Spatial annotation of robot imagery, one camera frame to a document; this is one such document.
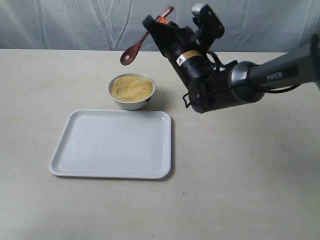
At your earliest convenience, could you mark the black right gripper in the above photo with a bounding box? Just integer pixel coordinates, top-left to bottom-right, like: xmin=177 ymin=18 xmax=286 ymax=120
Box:
xmin=142 ymin=15 xmax=213 ymax=83

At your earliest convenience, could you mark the dark brown wooden spoon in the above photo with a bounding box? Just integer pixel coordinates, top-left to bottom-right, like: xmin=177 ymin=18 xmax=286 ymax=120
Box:
xmin=120 ymin=6 xmax=175 ymax=66

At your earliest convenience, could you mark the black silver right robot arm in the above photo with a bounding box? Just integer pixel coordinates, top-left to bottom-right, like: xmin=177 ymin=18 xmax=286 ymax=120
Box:
xmin=143 ymin=15 xmax=320 ymax=114

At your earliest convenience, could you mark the yellow grainy powder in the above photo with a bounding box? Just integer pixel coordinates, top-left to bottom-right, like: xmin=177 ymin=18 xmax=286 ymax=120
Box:
xmin=110 ymin=75 xmax=154 ymax=103

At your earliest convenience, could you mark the white ceramic bowl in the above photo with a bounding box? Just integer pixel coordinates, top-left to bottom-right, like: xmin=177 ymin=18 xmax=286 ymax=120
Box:
xmin=107 ymin=73 xmax=156 ymax=111

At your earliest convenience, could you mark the white wrinkled backdrop cloth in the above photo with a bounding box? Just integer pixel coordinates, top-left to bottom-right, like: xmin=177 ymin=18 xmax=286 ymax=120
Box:
xmin=0 ymin=0 xmax=320 ymax=52

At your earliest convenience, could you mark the white rectangular plastic tray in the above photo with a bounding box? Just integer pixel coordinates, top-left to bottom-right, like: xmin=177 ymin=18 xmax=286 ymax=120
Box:
xmin=49 ymin=109 xmax=172 ymax=180

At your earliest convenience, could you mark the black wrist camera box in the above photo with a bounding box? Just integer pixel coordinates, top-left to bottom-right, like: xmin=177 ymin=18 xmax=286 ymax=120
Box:
xmin=190 ymin=3 xmax=225 ymax=53

